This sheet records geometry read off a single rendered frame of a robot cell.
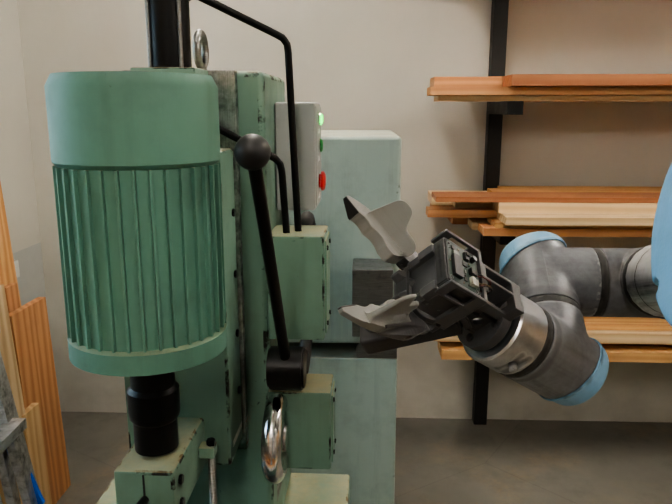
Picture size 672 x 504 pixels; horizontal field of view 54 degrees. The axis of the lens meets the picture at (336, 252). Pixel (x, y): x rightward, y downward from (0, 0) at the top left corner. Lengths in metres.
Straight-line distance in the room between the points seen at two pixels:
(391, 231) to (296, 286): 0.25
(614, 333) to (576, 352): 2.02
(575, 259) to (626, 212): 1.85
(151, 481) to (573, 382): 0.49
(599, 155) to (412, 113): 0.85
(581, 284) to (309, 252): 0.35
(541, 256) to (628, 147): 2.34
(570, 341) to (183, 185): 0.46
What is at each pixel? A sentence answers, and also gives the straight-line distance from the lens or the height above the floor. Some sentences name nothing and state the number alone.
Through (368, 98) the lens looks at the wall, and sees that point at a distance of 2.97.
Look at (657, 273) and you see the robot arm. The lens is 0.37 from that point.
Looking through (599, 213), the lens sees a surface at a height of 1.08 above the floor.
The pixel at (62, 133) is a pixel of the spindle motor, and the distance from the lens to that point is 0.70.
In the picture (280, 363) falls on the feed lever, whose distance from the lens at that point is 0.90.
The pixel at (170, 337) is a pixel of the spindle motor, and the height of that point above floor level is 1.24.
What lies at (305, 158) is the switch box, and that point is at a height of 1.40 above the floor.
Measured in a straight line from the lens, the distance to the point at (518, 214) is 2.57.
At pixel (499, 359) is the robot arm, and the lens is 0.74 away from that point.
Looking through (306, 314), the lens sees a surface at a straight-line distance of 0.93.
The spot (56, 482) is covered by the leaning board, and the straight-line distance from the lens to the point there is 2.87.
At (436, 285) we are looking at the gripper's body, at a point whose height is 1.30.
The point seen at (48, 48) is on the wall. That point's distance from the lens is 3.28.
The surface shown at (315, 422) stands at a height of 1.03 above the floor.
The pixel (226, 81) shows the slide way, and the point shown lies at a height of 1.51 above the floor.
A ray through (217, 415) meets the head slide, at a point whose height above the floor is 1.07.
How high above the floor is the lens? 1.47
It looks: 12 degrees down
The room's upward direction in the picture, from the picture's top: straight up
